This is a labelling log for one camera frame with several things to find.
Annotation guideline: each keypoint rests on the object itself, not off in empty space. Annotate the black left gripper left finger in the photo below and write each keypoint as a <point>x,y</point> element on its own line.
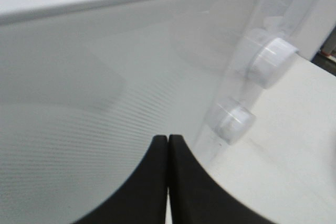
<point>142,197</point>

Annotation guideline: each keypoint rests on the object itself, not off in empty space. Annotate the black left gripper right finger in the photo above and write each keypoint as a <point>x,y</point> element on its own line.
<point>194,196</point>

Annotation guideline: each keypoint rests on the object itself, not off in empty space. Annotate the white timer knob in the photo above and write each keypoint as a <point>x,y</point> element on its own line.
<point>229,119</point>

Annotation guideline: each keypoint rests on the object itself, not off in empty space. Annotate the white microwave door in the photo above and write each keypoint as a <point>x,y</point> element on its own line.
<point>87,84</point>

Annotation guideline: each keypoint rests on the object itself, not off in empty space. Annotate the white upper power knob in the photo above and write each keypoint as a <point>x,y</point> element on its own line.
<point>272,57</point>

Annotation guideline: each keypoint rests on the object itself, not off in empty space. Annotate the white microwave oven body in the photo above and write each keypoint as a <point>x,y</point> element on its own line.
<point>303,23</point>

